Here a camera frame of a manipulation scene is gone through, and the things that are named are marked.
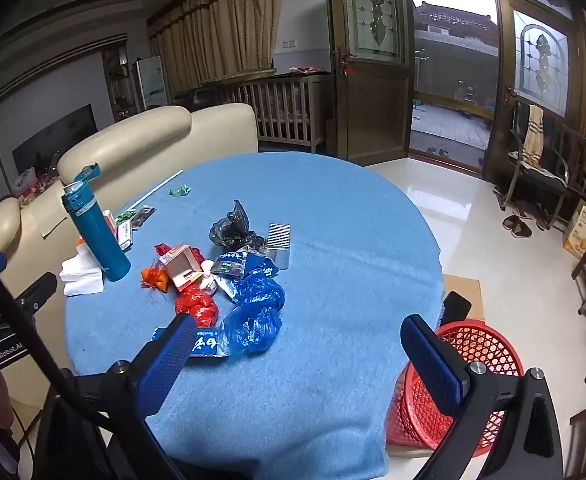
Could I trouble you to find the black plastic bag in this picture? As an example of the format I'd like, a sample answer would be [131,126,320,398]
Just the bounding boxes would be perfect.
[209,200,266,253]

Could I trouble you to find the black cable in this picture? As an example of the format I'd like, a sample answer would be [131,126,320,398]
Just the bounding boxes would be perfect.
[0,247,174,461]

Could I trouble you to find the cream leather sofa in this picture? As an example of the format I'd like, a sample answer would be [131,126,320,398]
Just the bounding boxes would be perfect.
[0,102,260,411]

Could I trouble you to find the teal water bottle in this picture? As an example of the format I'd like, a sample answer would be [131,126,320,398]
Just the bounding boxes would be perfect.
[62,162,132,282]

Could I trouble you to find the red plastic bag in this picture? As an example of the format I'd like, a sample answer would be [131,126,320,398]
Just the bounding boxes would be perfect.
[174,287,220,328]

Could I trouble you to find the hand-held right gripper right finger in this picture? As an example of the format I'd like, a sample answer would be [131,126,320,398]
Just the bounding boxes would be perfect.
[400,314,566,480]

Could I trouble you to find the brown cardboard sheet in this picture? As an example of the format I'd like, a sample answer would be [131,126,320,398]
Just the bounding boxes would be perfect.
[443,274,484,321]

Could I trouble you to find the orange plastic bag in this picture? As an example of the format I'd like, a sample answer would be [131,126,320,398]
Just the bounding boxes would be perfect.
[140,266,170,293]

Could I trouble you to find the metal frame chair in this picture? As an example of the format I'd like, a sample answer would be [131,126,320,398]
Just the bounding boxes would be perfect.
[495,100,586,231]

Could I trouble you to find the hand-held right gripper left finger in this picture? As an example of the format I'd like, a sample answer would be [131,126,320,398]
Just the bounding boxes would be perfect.
[38,314,198,480]

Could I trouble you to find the black television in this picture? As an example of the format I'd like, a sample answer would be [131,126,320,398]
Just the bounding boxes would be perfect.
[12,104,98,176]

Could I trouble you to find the small cardboard box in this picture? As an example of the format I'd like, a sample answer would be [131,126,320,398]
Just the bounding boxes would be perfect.
[159,244,205,291]

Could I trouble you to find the tan paper sheet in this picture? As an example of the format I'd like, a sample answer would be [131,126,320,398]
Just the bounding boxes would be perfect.
[38,195,81,238]

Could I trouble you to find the woven tray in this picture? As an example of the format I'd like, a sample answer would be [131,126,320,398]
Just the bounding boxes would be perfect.
[200,66,277,85]

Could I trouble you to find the wooden glass door leaf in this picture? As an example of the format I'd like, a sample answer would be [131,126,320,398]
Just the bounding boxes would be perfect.
[325,0,414,166]
[483,0,586,181]

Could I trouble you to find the white straw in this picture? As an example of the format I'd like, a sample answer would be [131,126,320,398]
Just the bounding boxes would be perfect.
[123,170,184,213]

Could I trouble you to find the wooden crib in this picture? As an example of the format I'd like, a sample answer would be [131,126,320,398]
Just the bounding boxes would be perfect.
[200,72,331,153]

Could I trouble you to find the pink plastic bag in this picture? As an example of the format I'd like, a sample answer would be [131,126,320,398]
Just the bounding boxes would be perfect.
[13,167,39,193]

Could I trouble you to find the white tissue stack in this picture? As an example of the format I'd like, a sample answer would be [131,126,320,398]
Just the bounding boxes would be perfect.
[59,252,106,297]

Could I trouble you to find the red mesh basket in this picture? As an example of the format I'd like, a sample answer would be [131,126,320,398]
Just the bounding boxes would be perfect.
[385,321,524,458]

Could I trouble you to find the orange white packet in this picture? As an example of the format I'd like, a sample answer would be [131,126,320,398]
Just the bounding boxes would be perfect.
[76,210,134,252]

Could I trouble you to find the silver ribbed foil sheet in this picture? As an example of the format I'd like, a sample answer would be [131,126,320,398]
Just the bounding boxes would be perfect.
[265,222,291,271]

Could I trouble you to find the striped towel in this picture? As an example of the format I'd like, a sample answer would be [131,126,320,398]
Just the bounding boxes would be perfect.
[522,105,544,170]

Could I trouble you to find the blue tablecloth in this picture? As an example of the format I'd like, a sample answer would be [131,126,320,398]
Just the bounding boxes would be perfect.
[63,151,446,480]

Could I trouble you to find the black padded object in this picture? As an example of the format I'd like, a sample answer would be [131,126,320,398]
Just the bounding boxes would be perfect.
[440,291,472,328]

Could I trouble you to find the white standing air conditioner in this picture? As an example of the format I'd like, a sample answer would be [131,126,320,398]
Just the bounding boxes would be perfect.
[134,56,170,111]

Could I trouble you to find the beige curtain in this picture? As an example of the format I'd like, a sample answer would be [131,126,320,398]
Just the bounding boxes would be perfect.
[147,0,286,93]

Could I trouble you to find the orange printed carton box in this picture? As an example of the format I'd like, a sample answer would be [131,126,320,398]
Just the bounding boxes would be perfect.
[563,205,586,260]

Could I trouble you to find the glass display cabinet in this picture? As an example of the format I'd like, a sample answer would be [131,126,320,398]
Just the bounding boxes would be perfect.
[102,45,139,121]

